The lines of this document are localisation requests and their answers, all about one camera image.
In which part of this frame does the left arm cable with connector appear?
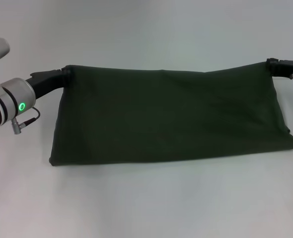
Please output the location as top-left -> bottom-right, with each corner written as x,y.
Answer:
10,107 -> 42,136

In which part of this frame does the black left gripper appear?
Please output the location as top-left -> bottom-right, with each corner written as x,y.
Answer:
24,67 -> 73,100

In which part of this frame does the dark green shirt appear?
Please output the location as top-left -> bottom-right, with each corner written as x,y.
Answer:
49,61 -> 293,167

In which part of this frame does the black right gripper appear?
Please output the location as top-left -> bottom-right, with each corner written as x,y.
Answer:
265,58 -> 293,84

